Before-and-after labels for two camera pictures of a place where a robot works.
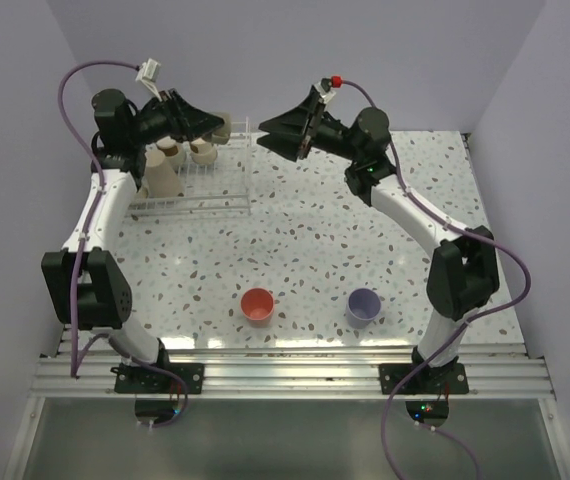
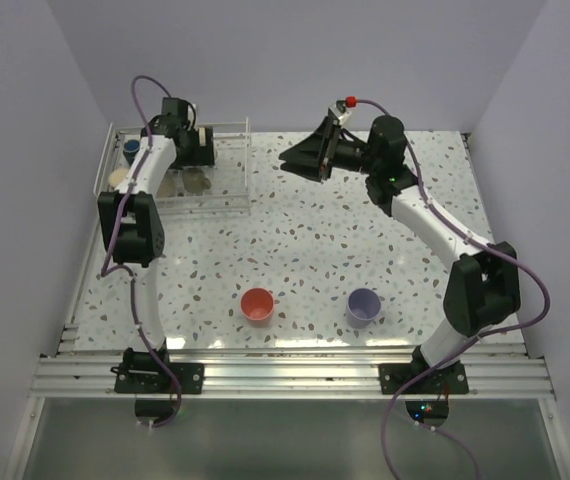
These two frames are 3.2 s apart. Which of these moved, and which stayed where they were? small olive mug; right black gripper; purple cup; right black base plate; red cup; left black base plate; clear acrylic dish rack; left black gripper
Moved: small olive mug; left black gripper; right black gripper
Stayed: clear acrylic dish rack; purple cup; right black base plate; red cup; left black base plate
